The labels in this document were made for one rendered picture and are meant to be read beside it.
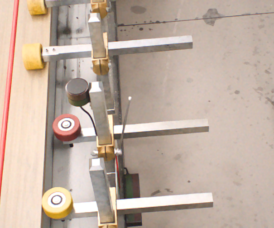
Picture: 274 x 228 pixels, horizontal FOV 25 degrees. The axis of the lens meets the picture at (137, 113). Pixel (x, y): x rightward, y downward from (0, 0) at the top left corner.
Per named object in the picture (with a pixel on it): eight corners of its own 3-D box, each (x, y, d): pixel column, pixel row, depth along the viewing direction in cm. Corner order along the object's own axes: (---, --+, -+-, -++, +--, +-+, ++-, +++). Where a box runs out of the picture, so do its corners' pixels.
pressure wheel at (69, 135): (84, 134, 189) (79, 111, 180) (84, 155, 184) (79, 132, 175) (59, 136, 189) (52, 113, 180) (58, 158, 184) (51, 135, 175)
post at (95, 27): (115, 114, 213) (99, 10, 175) (115, 122, 210) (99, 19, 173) (105, 115, 213) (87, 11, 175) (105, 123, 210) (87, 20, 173)
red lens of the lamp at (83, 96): (89, 82, 163) (88, 77, 161) (89, 99, 159) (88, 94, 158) (66, 84, 163) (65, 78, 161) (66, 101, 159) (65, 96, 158)
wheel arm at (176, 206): (211, 198, 170) (211, 190, 167) (213, 209, 168) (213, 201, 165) (55, 211, 171) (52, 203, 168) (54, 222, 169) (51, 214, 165)
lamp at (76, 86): (98, 126, 178) (88, 77, 161) (98, 142, 175) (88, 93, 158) (77, 128, 178) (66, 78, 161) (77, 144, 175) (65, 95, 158)
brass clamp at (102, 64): (110, 43, 196) (108, 31, 192) (111, 74, 187) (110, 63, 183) (91, 45, 196) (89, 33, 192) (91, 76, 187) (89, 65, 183)
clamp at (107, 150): (114, 124, 188) (112, 114, 184) (115, 161, 179) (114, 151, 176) (95, 125, 188) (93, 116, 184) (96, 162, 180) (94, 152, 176)
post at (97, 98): (117, 177, 198) (101, 78, 160) (118, 187, 196) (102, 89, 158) (107, 178, 198) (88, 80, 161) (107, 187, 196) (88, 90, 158)
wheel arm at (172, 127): (207, 125, 185) (207, 116, 182) (208, 134, 183) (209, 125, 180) (63, 136, 186) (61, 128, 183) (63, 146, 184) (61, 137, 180)
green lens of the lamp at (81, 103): (90, 88, 165) (89, 83, 163) (90, 106, 161) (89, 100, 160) (68, 90, 165) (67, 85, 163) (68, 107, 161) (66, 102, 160)
